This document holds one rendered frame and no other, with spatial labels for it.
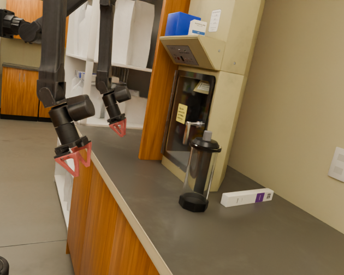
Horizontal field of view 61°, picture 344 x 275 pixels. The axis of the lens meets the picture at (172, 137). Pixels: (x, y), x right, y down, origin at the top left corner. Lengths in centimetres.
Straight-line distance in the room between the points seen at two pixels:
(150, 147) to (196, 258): 75
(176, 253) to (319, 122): 79
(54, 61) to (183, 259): 63
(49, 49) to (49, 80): 9
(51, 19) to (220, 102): 61
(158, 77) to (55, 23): 60
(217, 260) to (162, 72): 87
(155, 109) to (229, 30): 52
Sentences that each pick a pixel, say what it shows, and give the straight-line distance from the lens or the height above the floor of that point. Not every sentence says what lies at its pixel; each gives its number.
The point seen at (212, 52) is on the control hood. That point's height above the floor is 146.
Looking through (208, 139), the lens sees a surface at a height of 118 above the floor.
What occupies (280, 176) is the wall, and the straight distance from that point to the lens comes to 141.
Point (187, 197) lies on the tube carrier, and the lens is 100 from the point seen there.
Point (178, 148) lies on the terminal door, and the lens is 124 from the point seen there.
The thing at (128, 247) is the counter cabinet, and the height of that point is 78.
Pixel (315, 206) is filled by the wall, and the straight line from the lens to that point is 131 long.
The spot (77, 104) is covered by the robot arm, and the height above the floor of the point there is 124.
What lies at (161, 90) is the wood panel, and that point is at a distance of 138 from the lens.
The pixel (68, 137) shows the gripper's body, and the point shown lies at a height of 114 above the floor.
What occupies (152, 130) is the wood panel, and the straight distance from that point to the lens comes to 140.
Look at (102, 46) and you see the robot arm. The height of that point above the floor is 143.
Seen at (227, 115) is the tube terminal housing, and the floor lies 125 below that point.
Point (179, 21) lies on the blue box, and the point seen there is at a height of 156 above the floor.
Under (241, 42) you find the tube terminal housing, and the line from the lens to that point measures 112.
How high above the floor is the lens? 138
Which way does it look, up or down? 13 degrees down
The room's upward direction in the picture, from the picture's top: 10 degrees clockwise
